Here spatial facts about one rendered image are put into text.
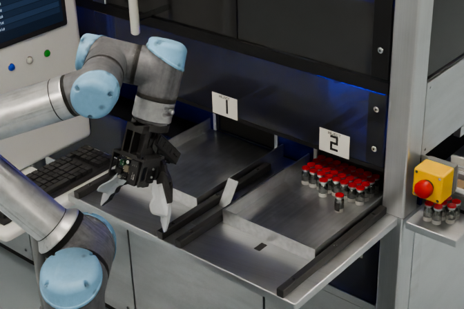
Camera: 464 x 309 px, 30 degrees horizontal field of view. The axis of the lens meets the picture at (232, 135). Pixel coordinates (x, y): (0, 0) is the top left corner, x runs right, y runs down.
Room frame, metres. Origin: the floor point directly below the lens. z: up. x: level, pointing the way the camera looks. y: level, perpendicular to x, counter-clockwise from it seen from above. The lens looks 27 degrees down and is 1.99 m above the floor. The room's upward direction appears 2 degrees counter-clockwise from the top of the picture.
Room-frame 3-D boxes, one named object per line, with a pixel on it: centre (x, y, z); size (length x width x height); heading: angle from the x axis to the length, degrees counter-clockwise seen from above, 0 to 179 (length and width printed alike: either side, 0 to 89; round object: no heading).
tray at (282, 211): (1.74, -0.18, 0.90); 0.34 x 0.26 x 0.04; 139
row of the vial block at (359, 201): (1.80, -0.24, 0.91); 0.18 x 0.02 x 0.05; 49
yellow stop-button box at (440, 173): (1.66, -0.45, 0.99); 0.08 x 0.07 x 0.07; 139
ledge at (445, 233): (1.68, -0.49, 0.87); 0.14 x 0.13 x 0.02; 139
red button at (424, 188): (1.63, -0.42, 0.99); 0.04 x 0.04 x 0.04; 49
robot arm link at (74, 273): (1.35, 0.32, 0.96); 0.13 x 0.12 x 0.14; 178
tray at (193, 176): (1.96, 0.07, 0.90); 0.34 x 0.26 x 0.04; 139
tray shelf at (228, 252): (1.79, -0.01, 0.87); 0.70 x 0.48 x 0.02; 49
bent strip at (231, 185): (1.73, 0.04, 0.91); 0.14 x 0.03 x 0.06; 140
